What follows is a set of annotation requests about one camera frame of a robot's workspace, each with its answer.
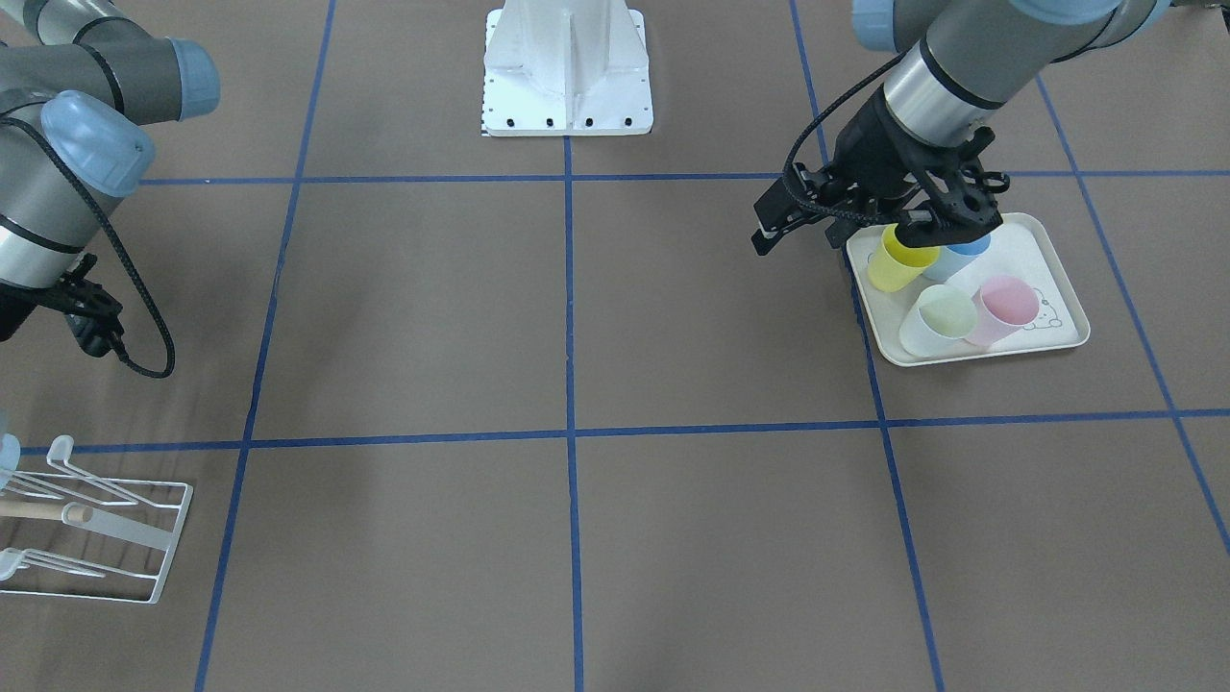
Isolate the white wire cup rack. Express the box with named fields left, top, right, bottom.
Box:
left=2, top=436, right=194, bottom=605

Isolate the light blue plastic cup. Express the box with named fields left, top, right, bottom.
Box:
left=0, top=431, right=22, bottom=490

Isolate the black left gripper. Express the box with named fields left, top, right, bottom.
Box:
left=750, top=90, right=1010, bottom=256

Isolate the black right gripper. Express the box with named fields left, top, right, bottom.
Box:
left=1, top=254, right=124, bottom=358

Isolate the cream plastic serving tray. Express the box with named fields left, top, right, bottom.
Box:
left=845, top=213, right=1091, bottom=368

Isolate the pink plastic cup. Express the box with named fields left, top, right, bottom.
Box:
left=966, top=275, right=1041, bottom=347

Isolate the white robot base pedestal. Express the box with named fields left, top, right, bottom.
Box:
left=480, top=1, right=654, bottom=136

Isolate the yellow plastic cup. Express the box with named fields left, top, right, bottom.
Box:
left=867, top=224, right=941, bottom=293

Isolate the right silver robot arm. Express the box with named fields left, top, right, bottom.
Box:
left=1, top=1, right=221, bottom=380

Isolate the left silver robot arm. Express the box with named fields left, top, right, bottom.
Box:
left=752, top=1, right=1169, bottom=254

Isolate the pale green plastic cup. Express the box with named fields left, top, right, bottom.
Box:
left=898, top=284, right=979, bottom=358

